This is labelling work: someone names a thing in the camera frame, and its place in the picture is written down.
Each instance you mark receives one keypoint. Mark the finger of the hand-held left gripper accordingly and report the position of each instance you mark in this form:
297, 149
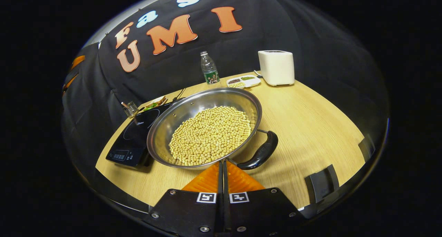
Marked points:
70, 81
77, 61

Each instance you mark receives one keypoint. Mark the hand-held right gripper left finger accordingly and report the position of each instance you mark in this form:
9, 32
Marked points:
186, 209

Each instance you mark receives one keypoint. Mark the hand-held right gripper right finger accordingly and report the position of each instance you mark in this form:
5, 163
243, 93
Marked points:
262, 209

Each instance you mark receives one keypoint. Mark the black induction cooktop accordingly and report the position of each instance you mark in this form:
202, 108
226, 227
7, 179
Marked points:
133, 137

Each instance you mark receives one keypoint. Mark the dark chair back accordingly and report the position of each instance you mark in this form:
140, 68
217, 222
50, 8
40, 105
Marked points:
366, 149
321, 183

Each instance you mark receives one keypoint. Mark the pile of soybeans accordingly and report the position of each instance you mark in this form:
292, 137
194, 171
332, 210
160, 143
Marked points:
210, 135

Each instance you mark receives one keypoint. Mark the sandwich with lettuce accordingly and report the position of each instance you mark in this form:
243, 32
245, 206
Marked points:
155, 104

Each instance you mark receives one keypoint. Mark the small white plate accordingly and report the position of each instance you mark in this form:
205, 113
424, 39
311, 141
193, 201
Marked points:
162, 99

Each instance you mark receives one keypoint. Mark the white divided dish of beans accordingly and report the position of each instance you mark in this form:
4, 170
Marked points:
243, 81

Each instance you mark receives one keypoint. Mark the clear plastic water bottle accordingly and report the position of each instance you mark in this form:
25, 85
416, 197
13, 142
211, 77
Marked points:
209, 69

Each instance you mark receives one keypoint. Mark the white toaster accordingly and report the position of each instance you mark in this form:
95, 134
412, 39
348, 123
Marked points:
276, 68

